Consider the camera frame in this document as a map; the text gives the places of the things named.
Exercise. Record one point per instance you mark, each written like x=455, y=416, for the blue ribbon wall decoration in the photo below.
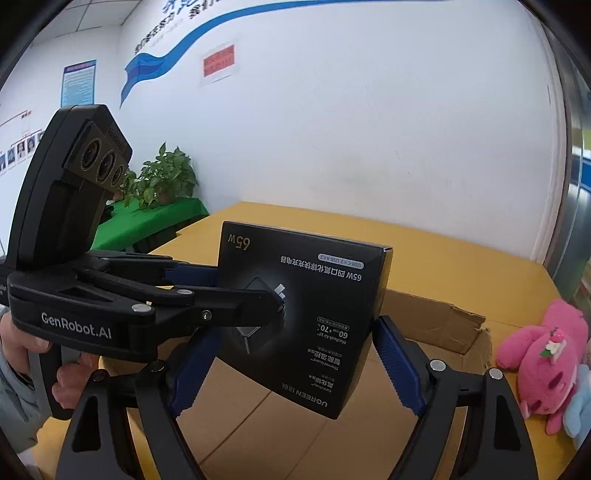
x=147, y=69

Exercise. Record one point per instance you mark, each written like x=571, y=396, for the brown cardboard box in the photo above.
x=429, y=318

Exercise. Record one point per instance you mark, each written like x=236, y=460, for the light blue plush toy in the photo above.
x=579, y=401

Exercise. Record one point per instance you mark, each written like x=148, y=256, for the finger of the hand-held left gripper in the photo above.
x=231, y=307
x=194, y=276

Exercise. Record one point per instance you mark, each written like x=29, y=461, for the black charger box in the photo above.
x=318, y=277

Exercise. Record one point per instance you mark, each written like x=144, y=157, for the metal door frame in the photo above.
x=568, y=194

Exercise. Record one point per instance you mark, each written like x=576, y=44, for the pink plush toy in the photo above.
x=545, y=360

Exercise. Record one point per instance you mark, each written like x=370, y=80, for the person's left forearm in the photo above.
x=18, y=406

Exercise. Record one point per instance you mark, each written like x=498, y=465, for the green potted plant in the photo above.
x=168, y=173

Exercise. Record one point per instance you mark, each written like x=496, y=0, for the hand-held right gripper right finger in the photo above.
x=399, y=369

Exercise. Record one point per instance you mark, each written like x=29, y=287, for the wall photo chart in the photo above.
x=21, y=147

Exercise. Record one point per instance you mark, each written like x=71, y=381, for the green cloth covered table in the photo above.
x=138, y=221

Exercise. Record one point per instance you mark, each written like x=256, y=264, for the person's left hand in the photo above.
x=21, y=341

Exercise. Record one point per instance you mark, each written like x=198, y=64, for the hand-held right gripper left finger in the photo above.
x=194, y=378

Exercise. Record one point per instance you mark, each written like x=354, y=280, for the blue wall notice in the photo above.
x=78, y=83

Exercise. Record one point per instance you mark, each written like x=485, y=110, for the red wall notice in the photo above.
x=218, y=62

